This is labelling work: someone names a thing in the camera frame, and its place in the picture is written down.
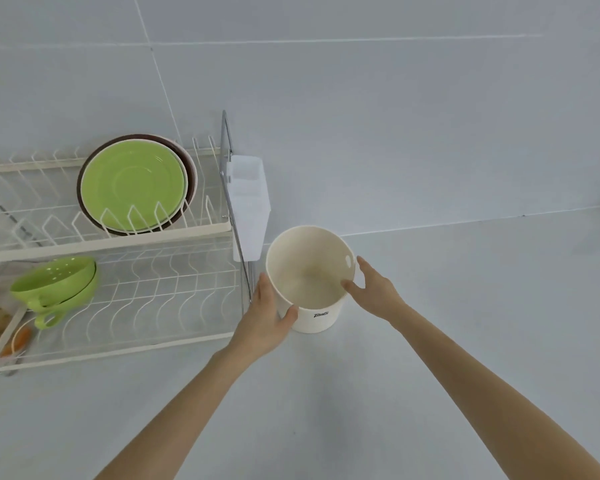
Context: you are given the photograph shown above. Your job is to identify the person's right hand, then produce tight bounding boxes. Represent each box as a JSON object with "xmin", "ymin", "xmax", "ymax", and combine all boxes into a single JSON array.
[{"xmin": 341, "ymin": 256, "xmax": 411, "ymax": 325}]

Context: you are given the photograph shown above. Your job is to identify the person's left hand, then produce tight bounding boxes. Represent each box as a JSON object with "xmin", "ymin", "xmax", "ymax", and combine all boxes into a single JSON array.
[{"xmin": 228, "ymin": 273, "xmax": 299, "ymax": 358}]

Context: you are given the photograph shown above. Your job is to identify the cream round plastic container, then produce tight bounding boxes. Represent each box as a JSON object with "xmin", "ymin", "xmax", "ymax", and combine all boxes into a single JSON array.
[{"xmin": 265, "ymin": 225, "xmax": 356, "ymax": 334}]

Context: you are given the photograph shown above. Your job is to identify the person's right forearm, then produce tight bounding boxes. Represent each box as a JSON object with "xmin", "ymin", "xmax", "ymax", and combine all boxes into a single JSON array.
[{"xmin": 390, "ymin": 304, "xmax": 600, "ymax": 480}]

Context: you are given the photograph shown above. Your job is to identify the person's left forearm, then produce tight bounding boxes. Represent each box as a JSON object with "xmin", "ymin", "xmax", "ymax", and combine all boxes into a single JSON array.
[{"xmin": 94, "ymin": 339, "xmax": 261, "ymax": 480}]

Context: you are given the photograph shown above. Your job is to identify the white plastic cutlery holder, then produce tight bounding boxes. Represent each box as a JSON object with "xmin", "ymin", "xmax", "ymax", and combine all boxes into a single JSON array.
[{"xmin": 226, "ymin": 155, "xmax": 272, "ymax": 263}]

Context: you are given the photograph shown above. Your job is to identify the brown plate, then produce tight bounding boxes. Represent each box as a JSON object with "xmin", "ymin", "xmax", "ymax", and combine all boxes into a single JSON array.
[{"xmin": 76, "ymin": 134, "xmax": 194, "ymax": 238}]

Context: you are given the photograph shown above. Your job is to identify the pink plate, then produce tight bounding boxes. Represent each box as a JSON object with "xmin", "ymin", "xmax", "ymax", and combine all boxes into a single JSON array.
[{"xmin": 152, "ymin": 136, "xmax": 199, "ymax": 208}]

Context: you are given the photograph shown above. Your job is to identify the green plate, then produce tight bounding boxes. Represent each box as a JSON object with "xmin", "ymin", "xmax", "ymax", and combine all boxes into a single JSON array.
[{"xmin": 80, "ymin": 139, "xmax": 187, "ymax": 232}]

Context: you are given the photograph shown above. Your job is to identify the green colander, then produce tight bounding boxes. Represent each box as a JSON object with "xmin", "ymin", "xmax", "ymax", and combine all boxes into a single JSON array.
[{"xmin": 9, "ymin": 257, "xmax": 97, "ymax": 309}]

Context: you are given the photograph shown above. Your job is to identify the white wire dish rack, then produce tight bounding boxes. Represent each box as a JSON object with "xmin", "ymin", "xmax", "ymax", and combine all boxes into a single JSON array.
[{"xmin": 0, "ymin": 110, "xmax": 254, "ymax": 376}]

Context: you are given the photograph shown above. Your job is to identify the green bowl with handle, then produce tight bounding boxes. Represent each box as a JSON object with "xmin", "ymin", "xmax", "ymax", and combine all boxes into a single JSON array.
[{"xmin": 24, "ymin": 262, "xmax": 100, "ymax": 330}]

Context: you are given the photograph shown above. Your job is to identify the orange handled utensil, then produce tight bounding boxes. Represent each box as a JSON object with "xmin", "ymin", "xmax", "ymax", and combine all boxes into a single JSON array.
[{"xmin": 0, "ymin": 327, "xmax": 34, "ymax": 358}]

